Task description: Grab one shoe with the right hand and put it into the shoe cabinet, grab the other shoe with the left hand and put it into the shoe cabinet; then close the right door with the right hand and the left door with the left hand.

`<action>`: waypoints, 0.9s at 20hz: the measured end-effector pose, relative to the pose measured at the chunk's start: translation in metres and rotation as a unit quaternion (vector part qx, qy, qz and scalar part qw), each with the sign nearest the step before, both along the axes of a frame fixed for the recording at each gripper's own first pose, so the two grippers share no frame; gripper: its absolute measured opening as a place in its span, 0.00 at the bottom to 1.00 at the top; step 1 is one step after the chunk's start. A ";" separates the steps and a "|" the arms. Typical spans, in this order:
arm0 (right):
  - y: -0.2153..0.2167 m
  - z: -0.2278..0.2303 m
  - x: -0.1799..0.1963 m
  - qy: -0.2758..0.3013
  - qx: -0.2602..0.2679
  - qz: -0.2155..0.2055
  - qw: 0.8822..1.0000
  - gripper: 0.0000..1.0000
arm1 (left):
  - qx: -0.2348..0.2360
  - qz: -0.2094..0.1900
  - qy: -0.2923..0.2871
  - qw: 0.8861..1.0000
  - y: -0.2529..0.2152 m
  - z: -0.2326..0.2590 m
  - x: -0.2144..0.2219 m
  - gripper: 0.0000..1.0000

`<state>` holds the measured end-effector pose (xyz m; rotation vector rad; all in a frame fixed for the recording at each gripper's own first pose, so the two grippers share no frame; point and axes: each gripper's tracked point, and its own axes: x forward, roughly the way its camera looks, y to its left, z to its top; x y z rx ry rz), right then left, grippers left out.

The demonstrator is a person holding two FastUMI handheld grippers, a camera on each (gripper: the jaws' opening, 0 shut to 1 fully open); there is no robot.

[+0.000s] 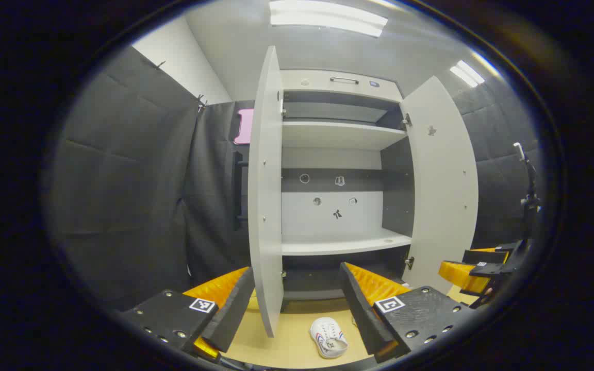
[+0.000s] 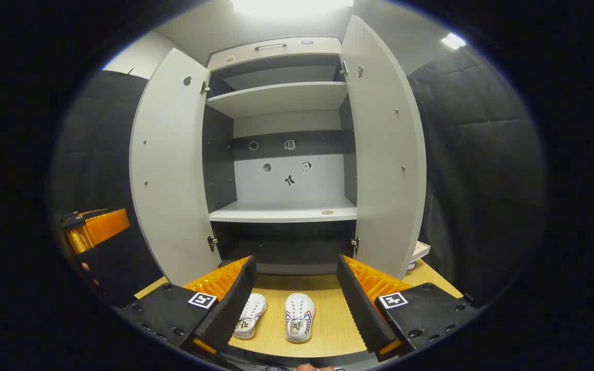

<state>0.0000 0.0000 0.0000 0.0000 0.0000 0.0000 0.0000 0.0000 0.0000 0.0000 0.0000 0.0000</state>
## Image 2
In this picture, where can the ceiling light panel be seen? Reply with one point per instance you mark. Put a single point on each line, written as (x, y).
(292, 5)
(453, 40)

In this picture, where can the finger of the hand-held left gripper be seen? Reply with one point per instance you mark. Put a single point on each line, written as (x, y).
(101, 229)

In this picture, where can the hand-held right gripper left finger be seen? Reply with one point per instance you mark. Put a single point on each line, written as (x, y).
(235, 304)

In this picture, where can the white canvas shoe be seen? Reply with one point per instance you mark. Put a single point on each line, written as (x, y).
(250, 317)
(299, 319)

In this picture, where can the white book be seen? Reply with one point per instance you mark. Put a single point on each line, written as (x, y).
(421, 250)

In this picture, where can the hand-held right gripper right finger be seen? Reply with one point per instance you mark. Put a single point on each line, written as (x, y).
(361, 309)

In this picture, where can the grey shoe cabinet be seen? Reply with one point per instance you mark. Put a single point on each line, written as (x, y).
(276, 214)

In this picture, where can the grey cabinet drawer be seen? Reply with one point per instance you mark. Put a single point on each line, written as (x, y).
(317, 49)

